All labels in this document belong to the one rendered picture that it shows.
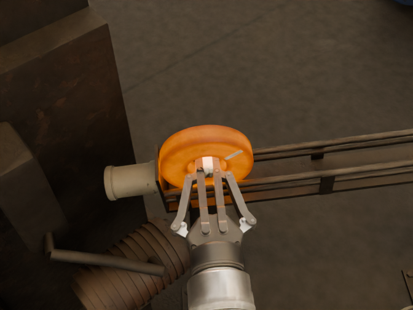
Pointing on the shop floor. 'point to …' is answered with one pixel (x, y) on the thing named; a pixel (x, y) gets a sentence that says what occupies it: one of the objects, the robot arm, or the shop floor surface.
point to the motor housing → (103, 279)
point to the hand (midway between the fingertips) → (206, 155)
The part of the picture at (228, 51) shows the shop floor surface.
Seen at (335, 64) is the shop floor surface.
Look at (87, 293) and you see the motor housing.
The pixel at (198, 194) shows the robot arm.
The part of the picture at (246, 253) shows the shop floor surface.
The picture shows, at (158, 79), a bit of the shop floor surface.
